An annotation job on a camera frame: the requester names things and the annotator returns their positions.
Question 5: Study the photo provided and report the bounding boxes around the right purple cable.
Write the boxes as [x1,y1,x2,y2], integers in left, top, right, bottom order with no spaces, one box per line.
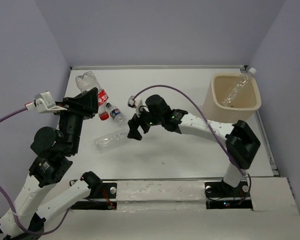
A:
[132,84,252,198]

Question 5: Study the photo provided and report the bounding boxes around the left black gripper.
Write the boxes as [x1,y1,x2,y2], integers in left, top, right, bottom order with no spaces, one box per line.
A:
[54,86,103,153]

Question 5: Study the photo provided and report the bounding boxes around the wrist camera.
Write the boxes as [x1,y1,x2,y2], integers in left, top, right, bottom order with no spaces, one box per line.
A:
[34,91,67,114]
[127,95,143,117]

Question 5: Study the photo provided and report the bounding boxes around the clear white cap bottle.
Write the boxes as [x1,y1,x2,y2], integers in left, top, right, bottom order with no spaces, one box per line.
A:
[220,67,257,107]

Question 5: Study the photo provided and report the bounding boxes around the metal table rail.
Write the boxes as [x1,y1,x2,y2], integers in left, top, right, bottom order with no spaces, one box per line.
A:
[70,65,248,71]

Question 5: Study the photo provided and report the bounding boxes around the beige plastic bin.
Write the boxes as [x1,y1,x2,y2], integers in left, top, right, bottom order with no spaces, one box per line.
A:
[201,73,262,123]

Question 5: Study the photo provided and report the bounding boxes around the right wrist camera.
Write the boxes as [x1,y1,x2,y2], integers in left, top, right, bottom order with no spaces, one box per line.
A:
[127,95,143,117]

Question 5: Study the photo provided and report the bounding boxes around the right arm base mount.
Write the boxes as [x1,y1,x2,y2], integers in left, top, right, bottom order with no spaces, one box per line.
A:
[204,180,253,210]

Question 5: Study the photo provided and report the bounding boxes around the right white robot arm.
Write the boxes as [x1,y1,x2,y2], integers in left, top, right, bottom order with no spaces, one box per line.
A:
[127,94,261,196]

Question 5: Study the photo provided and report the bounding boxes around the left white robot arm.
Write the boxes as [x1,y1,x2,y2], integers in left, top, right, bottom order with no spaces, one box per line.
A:
[0,87,103,240]

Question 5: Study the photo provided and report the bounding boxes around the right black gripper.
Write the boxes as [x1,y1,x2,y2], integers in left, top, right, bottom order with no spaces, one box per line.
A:
[127,103,164,140]

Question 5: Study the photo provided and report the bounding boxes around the crushed red label bottle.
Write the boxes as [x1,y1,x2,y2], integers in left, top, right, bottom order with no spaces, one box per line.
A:
[75,71,110,121]

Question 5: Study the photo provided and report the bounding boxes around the purple cable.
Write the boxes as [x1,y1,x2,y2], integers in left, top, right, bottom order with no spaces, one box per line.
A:
[0,102,71,236]
[132,84,252,198]

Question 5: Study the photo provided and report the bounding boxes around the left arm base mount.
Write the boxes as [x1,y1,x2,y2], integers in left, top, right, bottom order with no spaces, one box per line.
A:
[70,181,118,211]

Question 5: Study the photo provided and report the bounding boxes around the black cap small bottle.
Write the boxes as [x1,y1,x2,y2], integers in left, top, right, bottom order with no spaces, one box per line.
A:
[106,103,126,125]

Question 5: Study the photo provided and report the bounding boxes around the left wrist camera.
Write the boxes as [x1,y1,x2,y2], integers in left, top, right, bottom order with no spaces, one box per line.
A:
[34,91,67,114]

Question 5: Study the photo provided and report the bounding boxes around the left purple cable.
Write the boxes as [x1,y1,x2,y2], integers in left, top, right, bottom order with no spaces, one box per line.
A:
[0,102,71,236]

